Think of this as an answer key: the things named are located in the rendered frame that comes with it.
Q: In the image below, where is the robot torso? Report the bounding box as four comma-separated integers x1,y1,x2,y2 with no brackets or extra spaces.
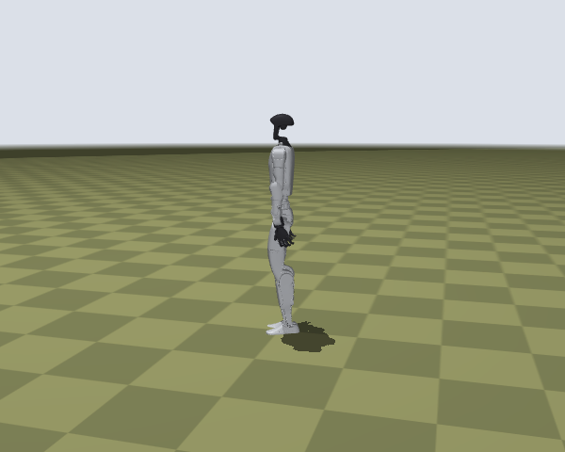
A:
268,142,295,227

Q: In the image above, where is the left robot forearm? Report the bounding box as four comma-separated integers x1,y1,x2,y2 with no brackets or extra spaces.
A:
270,183,283,226

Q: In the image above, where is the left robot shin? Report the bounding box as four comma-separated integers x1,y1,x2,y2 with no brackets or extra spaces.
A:
275,273,294,328

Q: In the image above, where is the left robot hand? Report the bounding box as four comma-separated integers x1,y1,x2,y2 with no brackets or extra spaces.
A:
272,217,294,248

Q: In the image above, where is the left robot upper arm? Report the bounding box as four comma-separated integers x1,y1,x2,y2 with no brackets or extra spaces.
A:
269,148,286,193

